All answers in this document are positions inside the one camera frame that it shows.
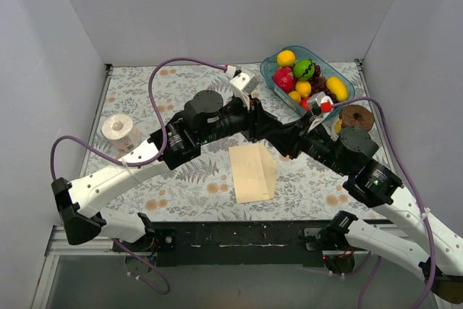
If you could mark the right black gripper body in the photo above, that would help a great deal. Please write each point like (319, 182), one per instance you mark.
(304, 136)

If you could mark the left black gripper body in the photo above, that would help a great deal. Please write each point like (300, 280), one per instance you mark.
(254, 119)

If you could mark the beige paper envelope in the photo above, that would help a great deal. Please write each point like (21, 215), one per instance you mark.
(254, 173)

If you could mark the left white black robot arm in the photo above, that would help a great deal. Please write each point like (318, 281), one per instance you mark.
(206, 118)

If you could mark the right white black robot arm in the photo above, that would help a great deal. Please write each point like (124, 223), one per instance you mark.
(432, 251)

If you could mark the white labelled jar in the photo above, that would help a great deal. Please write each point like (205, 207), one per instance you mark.
(336, 127)

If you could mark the red apple toy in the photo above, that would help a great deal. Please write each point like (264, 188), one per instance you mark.
(305, 104)

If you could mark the small orange lemon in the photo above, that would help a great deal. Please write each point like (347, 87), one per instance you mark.
(295, 96)

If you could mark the small yellow lemon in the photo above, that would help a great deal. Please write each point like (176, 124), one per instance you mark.
(303, 88)

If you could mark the red strawberry toy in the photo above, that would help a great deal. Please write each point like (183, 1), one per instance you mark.
(284, 78)

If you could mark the dark purple grapes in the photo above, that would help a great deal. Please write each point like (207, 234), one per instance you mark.
(318, 84)

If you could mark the yellow mango toy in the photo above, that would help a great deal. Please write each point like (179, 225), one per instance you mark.
(337, 88)

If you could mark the teal plastic fruit basket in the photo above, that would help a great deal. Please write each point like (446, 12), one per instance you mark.
(269, 66)

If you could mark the green watermelon toy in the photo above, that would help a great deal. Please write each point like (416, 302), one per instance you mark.
(304, 69)

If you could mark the yellow orange fruit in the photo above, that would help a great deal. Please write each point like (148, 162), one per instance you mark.
(286, 58)

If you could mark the white toilet paper roll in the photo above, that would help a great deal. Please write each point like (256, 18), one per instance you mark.
(121, 131)

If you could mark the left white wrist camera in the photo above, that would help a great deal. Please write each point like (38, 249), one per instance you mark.
(243, 84)

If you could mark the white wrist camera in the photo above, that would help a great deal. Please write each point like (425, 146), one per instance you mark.
(320, 107)
(243, 84)

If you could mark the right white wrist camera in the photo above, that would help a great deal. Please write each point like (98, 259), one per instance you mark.
(320, 107)

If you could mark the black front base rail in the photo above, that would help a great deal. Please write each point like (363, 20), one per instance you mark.
(240, 243)

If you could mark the aluminium frame profile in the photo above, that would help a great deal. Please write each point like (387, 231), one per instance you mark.
(58, 246)

